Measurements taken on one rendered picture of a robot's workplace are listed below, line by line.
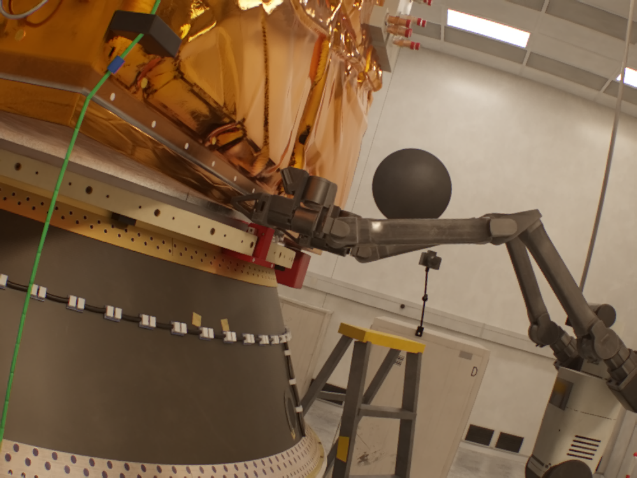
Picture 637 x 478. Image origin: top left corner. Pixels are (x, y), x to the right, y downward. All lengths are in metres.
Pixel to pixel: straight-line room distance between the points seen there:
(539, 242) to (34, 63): 1.17
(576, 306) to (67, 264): 1.14
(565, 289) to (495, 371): 7.46
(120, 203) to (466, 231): 0.75
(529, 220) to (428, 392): 3.51
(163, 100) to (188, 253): 0.45
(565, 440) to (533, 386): 7.33
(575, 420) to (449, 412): 3.25
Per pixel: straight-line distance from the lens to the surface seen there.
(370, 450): 5.06
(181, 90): 1.07
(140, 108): 1.02
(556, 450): 1.82
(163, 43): 0.89
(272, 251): 1.61
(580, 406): 1.79
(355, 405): 2.64
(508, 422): 9.15
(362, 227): 1.44
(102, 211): 1.31
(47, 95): 0.90
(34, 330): 1.19
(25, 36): 0.97
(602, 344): 1.60
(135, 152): 1.04
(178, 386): 1.31
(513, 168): 9.21
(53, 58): 0.92
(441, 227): 1.49
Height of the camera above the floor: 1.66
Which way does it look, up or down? 2 degrees up
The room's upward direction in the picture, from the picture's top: 17 degrees clockwise
